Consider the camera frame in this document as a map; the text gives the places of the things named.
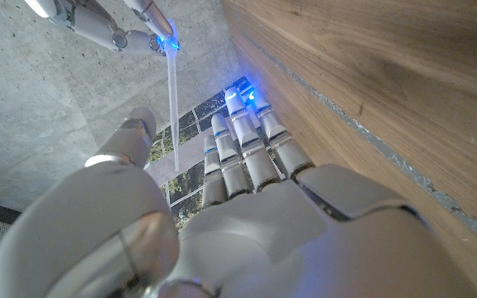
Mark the printed window backdrop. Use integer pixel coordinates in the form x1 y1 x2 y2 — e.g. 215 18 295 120
145 76 289 228

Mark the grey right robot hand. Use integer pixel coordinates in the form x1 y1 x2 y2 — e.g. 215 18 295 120
22 0 181 57

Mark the clear plastic pipette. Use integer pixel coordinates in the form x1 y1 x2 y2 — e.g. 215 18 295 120
161 20 181 173

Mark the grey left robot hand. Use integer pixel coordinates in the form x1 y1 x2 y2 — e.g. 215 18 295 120
0 84 477 298

